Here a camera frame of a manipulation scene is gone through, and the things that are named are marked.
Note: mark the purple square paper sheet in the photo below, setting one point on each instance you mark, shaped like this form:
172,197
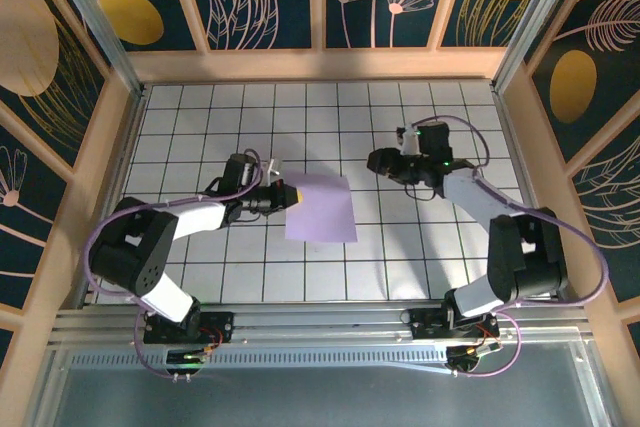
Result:
320,207

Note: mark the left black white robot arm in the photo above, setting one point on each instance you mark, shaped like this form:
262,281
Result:
150,267

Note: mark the grey metal sheet panel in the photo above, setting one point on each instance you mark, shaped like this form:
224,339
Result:
320,397

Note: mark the aluminium table side rail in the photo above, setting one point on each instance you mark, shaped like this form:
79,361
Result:
120,172
525,172

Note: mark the aluminium mounting rail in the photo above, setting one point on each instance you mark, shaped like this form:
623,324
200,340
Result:
320,322

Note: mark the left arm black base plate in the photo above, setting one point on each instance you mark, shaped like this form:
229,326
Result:
220,327

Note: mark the aluminium frame post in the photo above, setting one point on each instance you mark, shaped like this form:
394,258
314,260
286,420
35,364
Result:
100,27
535,22

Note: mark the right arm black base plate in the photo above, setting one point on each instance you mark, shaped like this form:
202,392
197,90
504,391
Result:
425,322

